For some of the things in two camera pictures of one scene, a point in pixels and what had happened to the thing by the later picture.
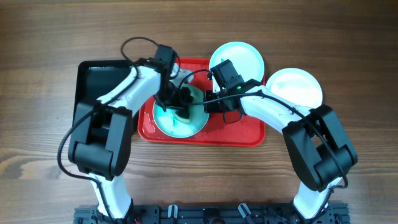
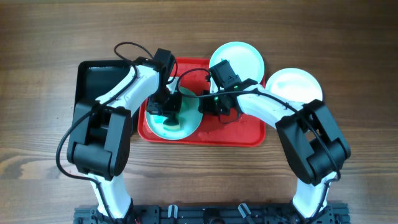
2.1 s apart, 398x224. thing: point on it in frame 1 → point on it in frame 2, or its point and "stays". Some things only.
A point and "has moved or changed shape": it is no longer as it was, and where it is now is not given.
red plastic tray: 218,132 stays
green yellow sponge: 181,119 → 171,124
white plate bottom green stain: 173,124 has moved or changed shape
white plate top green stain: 246,60 stays
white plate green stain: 296,85 stays
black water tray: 96,78 stays
